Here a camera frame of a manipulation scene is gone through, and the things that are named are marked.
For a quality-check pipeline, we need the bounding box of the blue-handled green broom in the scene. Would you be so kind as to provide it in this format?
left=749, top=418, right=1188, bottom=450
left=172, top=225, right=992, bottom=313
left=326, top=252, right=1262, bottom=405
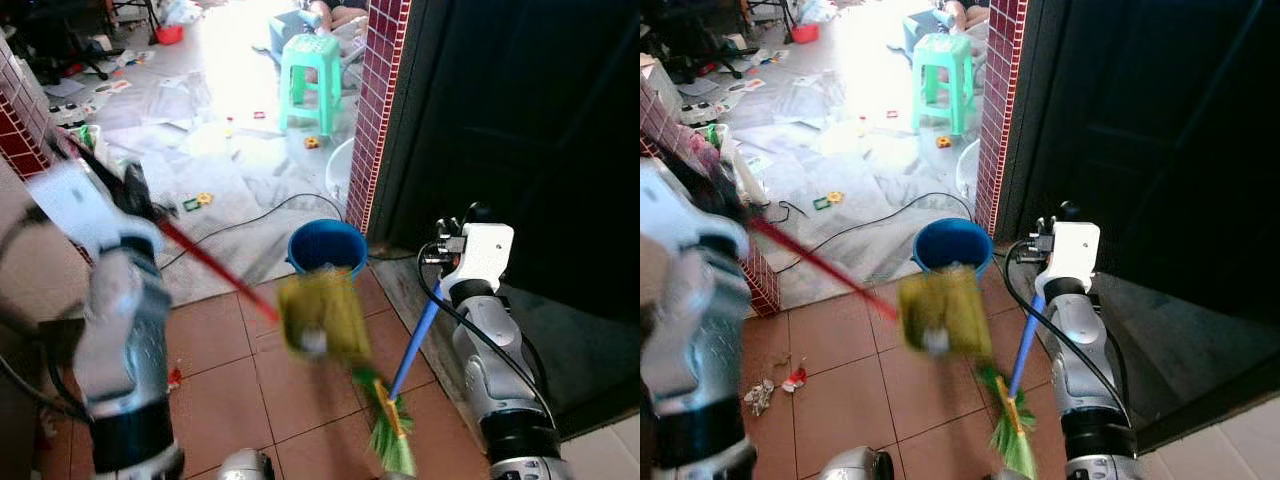
left=977, top=290, right=1048, bottom=480
left=355, top=284, right=443, bottom=478

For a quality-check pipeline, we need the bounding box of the red-handled yellow dustpan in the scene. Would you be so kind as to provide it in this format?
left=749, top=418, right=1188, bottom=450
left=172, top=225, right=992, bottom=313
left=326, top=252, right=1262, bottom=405
left=155, top=218, right=375, bottom=367
left=750, top=214, right=995, bottom=361

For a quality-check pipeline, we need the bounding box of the blue plastic bucket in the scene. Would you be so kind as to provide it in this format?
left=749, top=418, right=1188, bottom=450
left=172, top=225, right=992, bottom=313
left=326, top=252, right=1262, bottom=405
left=287, top=218, right=370, bottom=282
left=911, top=217, right=994, bottom=278

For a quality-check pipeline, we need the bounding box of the white basin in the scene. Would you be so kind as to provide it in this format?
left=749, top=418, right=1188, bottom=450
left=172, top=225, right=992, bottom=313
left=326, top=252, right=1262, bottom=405
left=326, top=137, right=359, bottom=204
left=955, top=137, right=982, bottom=204

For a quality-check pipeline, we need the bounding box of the black door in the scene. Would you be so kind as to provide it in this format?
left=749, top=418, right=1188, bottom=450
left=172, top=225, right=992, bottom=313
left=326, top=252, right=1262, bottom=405
left=368, top=0, right=641, bottom=441
left=995, top=0, right=1280, bottom=453

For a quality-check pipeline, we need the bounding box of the red tiled pillar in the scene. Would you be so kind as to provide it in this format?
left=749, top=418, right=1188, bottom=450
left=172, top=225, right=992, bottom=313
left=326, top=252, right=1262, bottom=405
left=344, top=0, right=414, bottom=237
left=974, top=0, right=1032, bottom=238

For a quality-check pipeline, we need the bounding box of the green plastic stool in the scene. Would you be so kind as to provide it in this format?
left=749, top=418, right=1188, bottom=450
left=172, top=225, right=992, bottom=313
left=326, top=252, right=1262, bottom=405
left=277, top=34, right=344, bottom=137
left=909, top=32, right=977, bottom=137

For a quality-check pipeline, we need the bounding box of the white crumpled litter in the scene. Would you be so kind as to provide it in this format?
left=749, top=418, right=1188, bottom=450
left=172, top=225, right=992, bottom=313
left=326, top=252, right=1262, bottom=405
left=744, top=377, right=778, bottom=417

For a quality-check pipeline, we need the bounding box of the seated person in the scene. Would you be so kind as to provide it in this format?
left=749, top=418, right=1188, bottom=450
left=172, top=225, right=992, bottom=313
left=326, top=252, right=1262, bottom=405
left=308, top=0, right=373, bottom=33
left=942, top=0, right=993, bottom=33

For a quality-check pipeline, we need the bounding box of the silver robot leg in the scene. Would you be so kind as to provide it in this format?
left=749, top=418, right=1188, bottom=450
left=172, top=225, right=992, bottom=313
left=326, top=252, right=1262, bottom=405
left=819, top=446, right=897, bottom=480
left=217, top=447, right=277, bottom=480

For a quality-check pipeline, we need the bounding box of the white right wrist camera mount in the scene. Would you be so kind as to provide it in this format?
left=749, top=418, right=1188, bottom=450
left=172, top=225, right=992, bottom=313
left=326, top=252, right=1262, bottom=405
left=441, top=222, right=515, bottom=297
left=1040, top=221, right=1102, bottom=297

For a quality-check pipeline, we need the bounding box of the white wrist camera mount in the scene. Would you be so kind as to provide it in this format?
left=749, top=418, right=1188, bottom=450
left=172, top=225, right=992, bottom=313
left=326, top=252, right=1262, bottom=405
left=640, top=158, right=751, bottom=263
left=1040, top=221, right=1102, bottom=297
left=441, top=222, right=515, bottom=297
left=27, top=160, right=164, bottom=263

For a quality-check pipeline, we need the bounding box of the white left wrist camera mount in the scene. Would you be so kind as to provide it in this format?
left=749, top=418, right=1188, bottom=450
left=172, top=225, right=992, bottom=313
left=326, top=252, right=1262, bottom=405
left=640, top=158, right=751, bottom=263
left=27, top=160, right=164, bottom=263

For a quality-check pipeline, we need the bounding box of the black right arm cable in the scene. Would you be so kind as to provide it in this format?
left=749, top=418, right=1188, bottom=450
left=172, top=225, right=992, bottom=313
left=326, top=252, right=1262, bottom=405
left=1002, top=238, right=1133, bottom=426
left=417, top=240, right=559, bottom=431

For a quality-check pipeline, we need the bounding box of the low red tiled wall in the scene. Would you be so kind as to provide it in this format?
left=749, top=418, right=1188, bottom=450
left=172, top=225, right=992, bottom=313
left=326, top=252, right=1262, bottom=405
left=640, top=88, right=788, bottom=319
left=0, top=38, right=96, bottom=266

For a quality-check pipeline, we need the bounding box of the long black floor cable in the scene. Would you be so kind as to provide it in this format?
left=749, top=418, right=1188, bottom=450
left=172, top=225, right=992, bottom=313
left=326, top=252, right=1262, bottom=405
left=772, top=191, right=977, bottom=276
left=158, top=192, right=347, bottom=273

